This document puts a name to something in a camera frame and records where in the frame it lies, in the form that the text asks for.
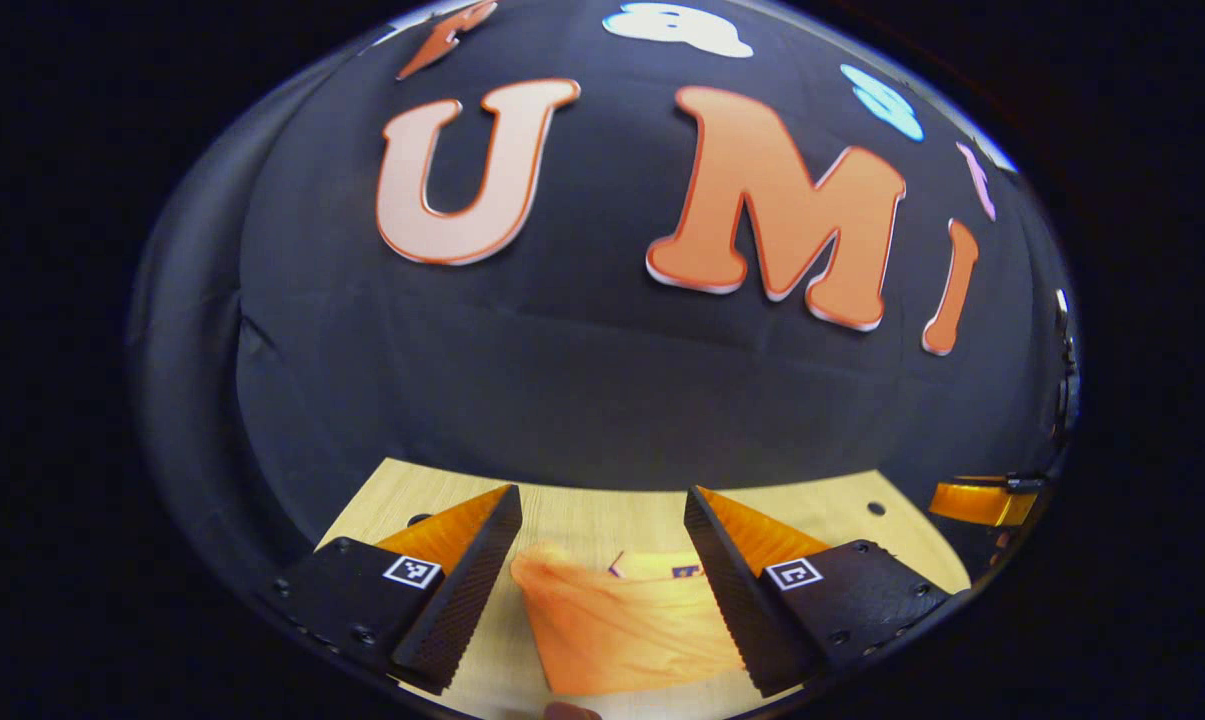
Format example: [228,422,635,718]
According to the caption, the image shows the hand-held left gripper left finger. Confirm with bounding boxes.
[260,484,524,697]

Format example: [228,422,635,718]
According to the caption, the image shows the black backdrop cloth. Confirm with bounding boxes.
[130,0,1081,581]

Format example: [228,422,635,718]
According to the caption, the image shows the orange T-shirt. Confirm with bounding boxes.
[510,540,748,697]

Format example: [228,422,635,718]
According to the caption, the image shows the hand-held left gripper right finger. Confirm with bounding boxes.
[684,486,952,699]

